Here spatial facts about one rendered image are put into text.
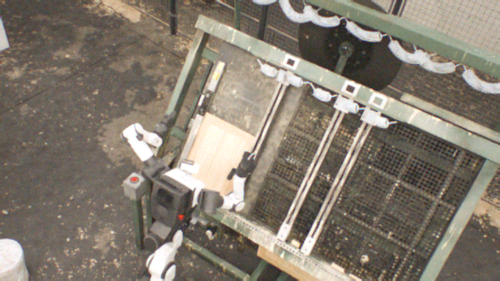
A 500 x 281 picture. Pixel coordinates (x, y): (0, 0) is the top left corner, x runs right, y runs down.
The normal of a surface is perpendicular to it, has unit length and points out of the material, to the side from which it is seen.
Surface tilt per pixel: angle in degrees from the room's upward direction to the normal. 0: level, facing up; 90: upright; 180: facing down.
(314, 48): 90
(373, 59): 90
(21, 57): 0
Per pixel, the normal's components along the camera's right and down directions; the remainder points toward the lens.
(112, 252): 0.11, -0.69
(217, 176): -0.35, 0.07
